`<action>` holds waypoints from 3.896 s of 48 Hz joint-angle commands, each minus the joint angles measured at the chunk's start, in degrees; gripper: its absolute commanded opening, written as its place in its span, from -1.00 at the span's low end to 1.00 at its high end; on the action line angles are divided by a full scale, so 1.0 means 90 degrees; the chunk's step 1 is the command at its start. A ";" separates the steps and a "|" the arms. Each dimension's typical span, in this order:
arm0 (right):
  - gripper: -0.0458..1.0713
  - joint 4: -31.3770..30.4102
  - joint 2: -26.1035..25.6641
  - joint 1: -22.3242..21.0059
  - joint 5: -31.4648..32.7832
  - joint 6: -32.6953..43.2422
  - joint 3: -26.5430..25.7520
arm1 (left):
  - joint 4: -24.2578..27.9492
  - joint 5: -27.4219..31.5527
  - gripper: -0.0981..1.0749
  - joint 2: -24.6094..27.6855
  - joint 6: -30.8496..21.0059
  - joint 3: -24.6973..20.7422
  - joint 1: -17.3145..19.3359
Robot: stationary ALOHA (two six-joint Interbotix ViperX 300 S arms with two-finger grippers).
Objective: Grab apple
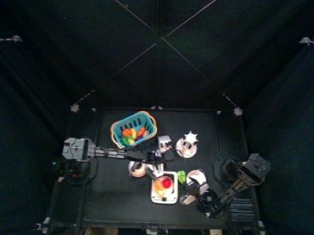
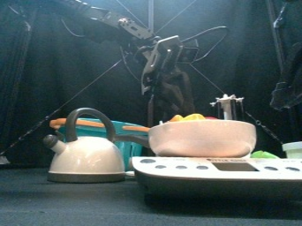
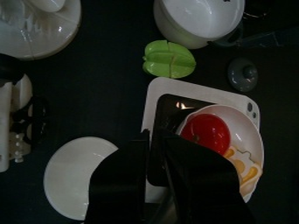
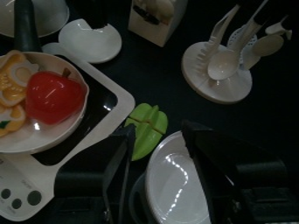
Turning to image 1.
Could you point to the white toy bowl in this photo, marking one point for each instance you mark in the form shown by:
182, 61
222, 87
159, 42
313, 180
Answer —
197, 175

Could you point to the grey white toy cup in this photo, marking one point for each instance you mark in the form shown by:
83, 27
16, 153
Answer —
165, 142

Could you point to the white toy tray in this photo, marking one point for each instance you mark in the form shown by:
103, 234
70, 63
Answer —
163, 199

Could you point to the yellow toy fruit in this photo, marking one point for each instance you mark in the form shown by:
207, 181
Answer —
134, 133

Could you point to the pink toy pot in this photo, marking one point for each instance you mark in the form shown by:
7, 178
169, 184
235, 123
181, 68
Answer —
136, 170

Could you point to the white text label sticker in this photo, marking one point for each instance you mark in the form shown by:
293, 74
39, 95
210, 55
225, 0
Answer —
241, 209

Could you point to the purple toy fruit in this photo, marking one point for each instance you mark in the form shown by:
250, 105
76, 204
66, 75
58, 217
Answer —
139, 139

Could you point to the red toy apple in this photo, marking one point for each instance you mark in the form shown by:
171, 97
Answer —
167, 183

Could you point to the small green toy item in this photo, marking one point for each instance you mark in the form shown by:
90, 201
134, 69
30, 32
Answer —
182, 176

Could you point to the green toy vegetable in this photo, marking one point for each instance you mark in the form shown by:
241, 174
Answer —
128, 140

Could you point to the grey frame corner bracket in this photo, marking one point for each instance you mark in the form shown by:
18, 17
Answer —
238, 111
155, 107
306, 40
74, 107

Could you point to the pink toy plate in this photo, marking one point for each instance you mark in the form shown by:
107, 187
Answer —
186, 150

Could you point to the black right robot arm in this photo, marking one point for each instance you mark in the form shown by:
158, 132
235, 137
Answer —
245, 173

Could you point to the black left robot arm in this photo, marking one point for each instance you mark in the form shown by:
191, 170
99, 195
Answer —
102, 152

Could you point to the red orange toy fruit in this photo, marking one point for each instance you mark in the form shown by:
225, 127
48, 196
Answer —
142, 132

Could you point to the white star shaped toy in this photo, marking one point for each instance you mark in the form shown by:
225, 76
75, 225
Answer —
190, 137

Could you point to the teal basket with orange rim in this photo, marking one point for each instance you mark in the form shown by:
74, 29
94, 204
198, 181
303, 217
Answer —
118, 128

